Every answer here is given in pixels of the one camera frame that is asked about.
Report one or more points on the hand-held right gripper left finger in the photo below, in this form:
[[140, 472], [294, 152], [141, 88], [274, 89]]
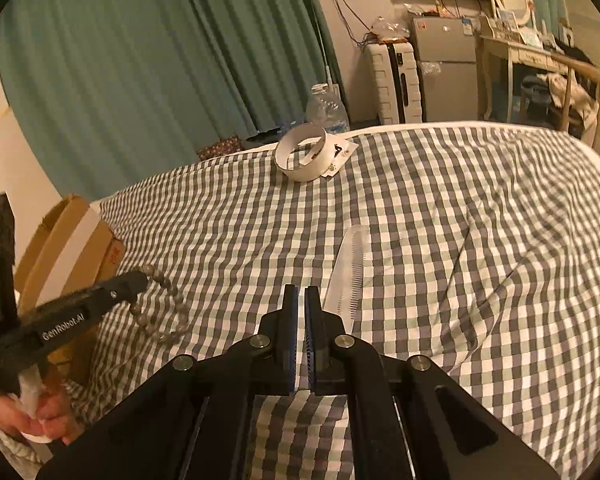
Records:
[[287, 330]]

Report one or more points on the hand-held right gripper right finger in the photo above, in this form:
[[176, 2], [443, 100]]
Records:
[[312, 332]]

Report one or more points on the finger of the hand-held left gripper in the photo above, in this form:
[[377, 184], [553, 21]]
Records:
[[125, 287]]

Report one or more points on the brown cardboard box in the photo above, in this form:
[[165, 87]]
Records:
[[60, 245]]

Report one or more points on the clear plastic comb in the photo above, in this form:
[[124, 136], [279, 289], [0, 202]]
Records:
[[350, 265]]

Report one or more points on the person's left hand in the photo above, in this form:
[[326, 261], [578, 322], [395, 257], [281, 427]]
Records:
[[55, 415]]

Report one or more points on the white paper wad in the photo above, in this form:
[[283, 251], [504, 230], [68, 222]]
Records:
[[31, 390]]

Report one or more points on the dark patterned cloth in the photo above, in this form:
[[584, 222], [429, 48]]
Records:
[[220, 147]]

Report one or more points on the white printed card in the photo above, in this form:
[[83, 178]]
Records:
[[341, 152]]

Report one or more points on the large clear water jug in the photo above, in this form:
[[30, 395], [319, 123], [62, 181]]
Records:
[[327, 110]]

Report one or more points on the green curtain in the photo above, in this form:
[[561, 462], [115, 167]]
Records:
[[130, 60]]

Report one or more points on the white ribbed suitcase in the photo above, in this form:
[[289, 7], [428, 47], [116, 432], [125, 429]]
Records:
[[392, 85]]

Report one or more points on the grey small fridge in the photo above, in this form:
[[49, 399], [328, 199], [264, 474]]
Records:
[[445, 70]]

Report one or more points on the clear plastic bag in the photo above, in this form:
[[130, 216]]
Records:
[[390, 29]]

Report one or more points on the cream dressing table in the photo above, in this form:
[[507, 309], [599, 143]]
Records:
[[515, 52]]

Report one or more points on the wooden chair with clothes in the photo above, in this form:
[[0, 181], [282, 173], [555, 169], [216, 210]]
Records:
[[572, 92]]

